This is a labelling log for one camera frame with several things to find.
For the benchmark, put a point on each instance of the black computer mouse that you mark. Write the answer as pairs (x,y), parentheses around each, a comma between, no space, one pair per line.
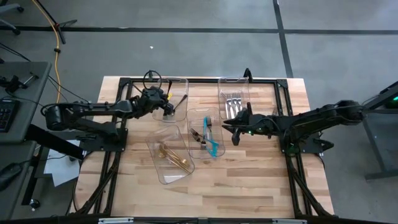
(9,174)

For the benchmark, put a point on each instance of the black tripod stand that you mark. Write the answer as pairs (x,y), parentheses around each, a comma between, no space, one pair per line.
(66,22)

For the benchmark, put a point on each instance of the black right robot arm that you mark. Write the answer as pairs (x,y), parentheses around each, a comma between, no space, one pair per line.
(317,119)

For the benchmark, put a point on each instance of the grey metal stand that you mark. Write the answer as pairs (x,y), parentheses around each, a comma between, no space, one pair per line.
(373,149)

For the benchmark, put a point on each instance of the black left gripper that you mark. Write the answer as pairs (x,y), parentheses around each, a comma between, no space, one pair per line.
(152,96)

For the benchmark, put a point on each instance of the white paper sheets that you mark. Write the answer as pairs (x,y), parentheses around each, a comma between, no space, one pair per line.
(62,169)

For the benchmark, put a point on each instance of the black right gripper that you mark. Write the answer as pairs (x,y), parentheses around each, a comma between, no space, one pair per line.
(261,126)

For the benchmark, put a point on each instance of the black keyboard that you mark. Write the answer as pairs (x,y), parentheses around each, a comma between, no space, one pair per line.
(6,115)

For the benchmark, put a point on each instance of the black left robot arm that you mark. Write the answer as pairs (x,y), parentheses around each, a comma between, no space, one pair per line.
(93,110)

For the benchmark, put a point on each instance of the grey office chair base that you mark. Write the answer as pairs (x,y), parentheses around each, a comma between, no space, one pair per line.
(12,7)

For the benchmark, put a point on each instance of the clear plastic bin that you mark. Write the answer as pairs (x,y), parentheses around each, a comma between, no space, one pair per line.
(171,179)
(182,85)
(199,113)
(224,85)

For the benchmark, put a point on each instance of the black stand foot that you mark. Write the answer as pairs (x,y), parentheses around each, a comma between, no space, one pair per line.
(53,141)

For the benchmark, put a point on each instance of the black clamp tool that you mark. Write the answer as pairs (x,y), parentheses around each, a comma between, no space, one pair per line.
(14,83)

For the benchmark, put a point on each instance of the silver bracket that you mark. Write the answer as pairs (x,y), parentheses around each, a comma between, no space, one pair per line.
(289,221)
(115,220)

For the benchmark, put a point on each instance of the black caster wheel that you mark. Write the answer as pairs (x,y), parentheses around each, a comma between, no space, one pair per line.
(35,204)

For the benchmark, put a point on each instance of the grey desk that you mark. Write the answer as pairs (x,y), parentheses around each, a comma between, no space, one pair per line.
(31,93)
(15,199)

